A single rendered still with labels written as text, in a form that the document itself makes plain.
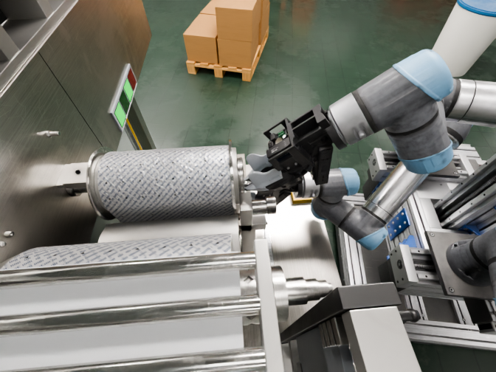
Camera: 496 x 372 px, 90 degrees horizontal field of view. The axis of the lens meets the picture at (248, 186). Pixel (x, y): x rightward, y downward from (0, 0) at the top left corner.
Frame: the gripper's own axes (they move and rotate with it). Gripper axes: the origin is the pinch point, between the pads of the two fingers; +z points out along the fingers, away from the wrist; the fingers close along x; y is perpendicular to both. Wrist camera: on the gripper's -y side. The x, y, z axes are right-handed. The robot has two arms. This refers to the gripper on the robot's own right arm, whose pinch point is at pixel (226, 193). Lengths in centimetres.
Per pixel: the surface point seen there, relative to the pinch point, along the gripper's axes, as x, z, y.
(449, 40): -230, -245, -73
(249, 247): 11.3, -5.5, -11.6
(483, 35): -213, -263, -61
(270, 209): 11.2, -10.0, 9.7
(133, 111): -71, 47, -25
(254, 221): 11.3, -6.6, 4.5
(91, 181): 9.8, 22.5, 21.2
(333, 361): 38.4, -11.5, 26.5
